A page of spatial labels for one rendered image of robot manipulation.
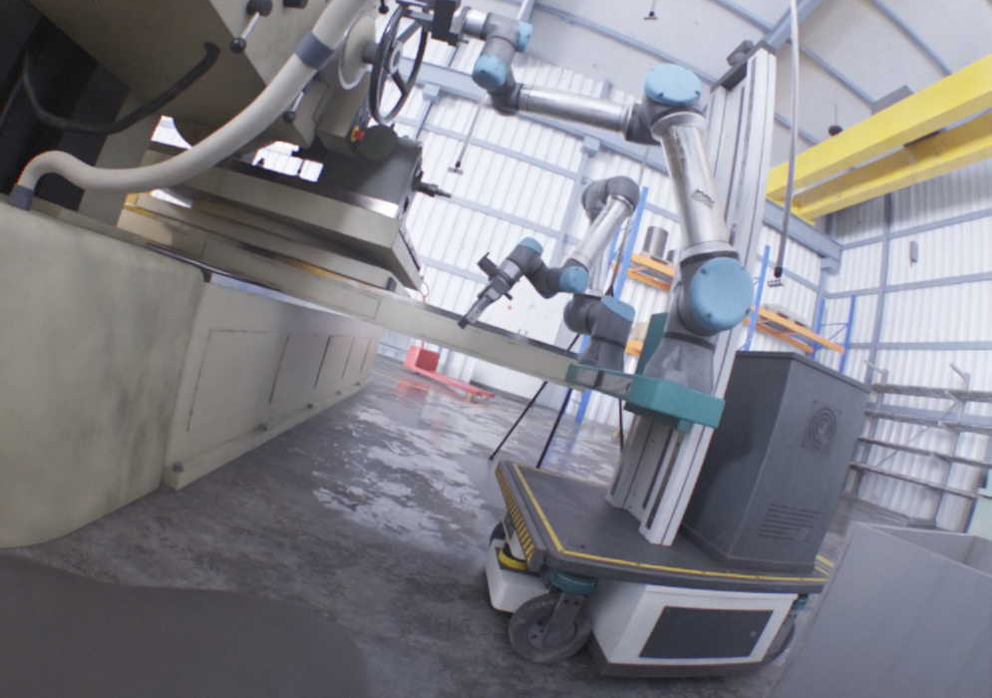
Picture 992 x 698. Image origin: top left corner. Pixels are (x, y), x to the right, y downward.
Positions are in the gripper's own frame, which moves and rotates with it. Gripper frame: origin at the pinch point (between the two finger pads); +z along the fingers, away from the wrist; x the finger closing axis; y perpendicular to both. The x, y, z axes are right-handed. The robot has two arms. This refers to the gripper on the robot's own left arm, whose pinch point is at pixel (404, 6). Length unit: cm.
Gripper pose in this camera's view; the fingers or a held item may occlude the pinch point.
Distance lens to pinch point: 118.4
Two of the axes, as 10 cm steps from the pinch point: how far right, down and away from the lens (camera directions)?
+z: -9.5, -3.1, -0.8
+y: 2.7, -9.0, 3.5
